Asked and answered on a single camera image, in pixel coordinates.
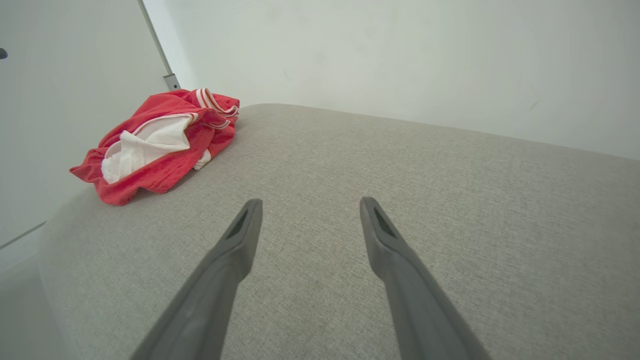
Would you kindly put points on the grey fabric sofa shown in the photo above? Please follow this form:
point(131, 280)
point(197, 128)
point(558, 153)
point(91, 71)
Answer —
point(450, 210)

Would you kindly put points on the red white sports jersey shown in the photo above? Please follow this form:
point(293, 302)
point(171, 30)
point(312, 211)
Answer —
point(165, 167)

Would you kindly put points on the metal door frame strip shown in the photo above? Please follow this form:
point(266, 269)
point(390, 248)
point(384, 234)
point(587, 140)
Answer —
point(159, 47)

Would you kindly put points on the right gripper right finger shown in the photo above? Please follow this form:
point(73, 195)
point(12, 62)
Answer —
point(410, 300)

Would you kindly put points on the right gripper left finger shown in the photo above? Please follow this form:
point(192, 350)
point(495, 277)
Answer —
point(220, 285)

